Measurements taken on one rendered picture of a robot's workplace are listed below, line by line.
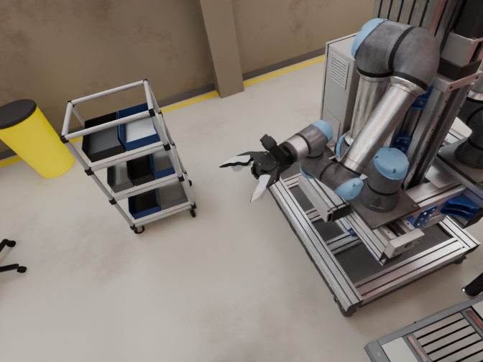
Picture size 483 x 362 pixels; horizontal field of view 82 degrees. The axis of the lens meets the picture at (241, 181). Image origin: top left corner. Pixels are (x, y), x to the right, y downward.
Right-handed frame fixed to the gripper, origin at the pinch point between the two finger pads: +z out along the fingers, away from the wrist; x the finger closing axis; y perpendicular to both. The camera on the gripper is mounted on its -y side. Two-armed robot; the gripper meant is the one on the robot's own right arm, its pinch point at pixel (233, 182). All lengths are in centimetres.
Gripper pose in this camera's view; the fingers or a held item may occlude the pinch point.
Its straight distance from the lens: 75.5
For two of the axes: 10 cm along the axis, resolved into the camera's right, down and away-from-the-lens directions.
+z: -8.1, 5.1, -3.0
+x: -5.8, -6.4, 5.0
